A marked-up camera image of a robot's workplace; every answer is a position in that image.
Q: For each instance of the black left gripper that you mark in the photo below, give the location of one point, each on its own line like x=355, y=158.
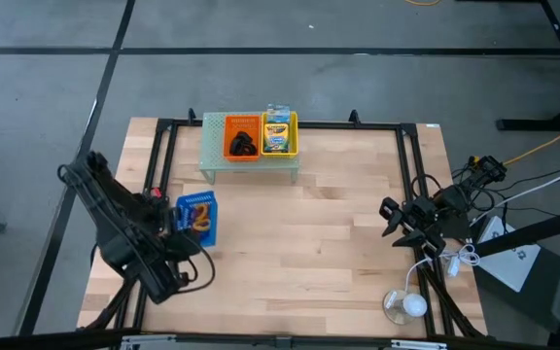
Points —
x=183, y=245

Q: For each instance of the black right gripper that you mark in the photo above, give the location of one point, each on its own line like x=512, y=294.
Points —
x=426, y=219

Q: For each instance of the red coil band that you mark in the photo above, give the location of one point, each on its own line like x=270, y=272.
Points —
x=194, y=216

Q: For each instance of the orange coil band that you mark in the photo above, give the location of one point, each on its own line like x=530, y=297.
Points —
x=202, y=225

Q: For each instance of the yellow coil band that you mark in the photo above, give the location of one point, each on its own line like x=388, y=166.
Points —
x=203, y=210

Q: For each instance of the blue plastic basket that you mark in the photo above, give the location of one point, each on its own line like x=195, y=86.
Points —
x=209, y=233

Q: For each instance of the green mesh shelf riser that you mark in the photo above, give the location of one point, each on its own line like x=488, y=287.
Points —
x=212, y=146

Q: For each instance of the orange plastic basket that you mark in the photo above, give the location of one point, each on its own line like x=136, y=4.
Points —
x=242, y=124

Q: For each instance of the yellow plastic basket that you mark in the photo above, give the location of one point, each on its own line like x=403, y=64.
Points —
x=294, y=141

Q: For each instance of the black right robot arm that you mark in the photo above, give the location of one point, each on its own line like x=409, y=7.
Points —
x=465, y=199

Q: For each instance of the white bulb on clear disc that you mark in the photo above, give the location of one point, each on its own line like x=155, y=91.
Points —
x=413, y=304

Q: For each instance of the white flat box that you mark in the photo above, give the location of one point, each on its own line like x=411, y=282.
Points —
x=508, y=262

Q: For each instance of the black rig crossbeam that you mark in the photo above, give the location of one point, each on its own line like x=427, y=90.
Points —
x=66, y=340

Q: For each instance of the black floor stand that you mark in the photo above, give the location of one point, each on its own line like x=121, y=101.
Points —
x=528, y=124

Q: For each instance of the black aluminium table frame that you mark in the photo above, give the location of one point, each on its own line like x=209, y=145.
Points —
x=348, y=125

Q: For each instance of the black desk frame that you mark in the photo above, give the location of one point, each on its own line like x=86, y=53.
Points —
x=528, y=238

